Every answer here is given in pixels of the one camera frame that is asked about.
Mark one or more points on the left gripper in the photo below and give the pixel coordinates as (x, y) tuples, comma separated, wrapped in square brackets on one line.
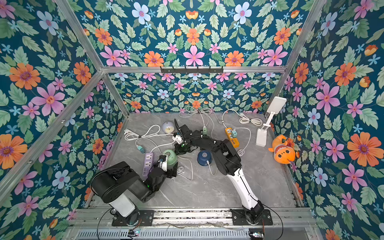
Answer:
[(170, 175)]

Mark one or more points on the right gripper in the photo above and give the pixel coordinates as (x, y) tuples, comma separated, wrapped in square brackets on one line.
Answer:
[(182, 137)]

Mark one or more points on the green meat grinder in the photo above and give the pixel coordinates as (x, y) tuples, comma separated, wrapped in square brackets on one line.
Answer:
[(171, 158)]

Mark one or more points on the blue meat grinder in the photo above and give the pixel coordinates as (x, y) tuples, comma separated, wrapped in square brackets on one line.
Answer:
[(204, 158)]

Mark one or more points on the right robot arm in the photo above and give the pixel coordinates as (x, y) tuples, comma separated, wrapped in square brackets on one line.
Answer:
[(228, 162)]

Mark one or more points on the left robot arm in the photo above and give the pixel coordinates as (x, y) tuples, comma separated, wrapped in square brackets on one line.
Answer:
[(112, 184)]

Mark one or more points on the pale blue table clock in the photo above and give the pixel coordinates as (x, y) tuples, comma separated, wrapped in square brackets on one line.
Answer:
[(168, 127)]

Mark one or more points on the purple power strip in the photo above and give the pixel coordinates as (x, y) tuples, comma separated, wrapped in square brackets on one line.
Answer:
[(148, 162)]

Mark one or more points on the orange power strip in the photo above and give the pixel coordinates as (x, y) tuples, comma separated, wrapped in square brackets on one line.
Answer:
[(234, 141)]

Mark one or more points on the orange clownfish plush toy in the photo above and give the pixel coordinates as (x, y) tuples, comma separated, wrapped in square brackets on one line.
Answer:
[(283, 153)]

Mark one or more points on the white folding desk lamp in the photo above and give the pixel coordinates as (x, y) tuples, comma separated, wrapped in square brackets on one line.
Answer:
[(274, 108)]

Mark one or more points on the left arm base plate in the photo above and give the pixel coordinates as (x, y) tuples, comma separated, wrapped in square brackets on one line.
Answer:
[(141, 217)]

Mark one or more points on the black hook rail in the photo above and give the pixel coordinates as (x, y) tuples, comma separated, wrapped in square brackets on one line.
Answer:
[(190, 70)]

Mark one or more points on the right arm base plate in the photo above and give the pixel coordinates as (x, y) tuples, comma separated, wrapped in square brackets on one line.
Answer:
[(239, 218)]

